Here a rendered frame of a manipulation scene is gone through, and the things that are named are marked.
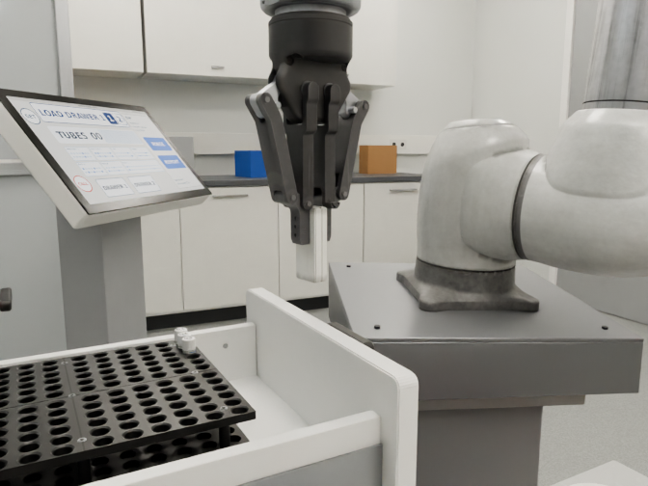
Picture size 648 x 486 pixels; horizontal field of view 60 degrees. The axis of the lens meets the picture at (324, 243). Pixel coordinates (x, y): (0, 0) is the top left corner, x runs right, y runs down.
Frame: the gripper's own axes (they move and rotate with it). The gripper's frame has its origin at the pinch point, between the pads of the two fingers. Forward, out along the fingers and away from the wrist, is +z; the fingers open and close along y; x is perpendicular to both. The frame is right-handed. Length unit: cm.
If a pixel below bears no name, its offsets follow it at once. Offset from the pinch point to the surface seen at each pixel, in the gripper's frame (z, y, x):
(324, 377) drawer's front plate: 10.2, 3.9, 6.5
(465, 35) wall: -105, -383, -263
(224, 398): 9.3, 13.4, 6.4
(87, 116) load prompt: -16, -11, -94
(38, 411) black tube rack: 9.3, 24.4, -0.3
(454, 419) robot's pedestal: 30.8, -32.3, -6.2
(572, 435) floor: 99, -169, -50
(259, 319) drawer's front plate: 9.1, 0.9, -7.6
